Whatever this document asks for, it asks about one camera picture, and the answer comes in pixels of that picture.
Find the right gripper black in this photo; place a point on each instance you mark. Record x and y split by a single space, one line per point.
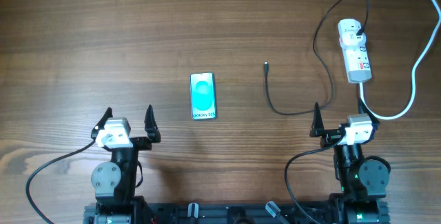
331 136

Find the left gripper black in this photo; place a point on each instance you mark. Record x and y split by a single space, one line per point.
136 141

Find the Galaxy S25 smartphone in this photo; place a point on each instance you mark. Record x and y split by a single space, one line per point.
203 96

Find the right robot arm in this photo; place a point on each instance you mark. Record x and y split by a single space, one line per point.
363 179

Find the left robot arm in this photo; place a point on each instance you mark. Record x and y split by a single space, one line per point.
115 181

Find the white power strip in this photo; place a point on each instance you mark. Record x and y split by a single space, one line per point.
354 51

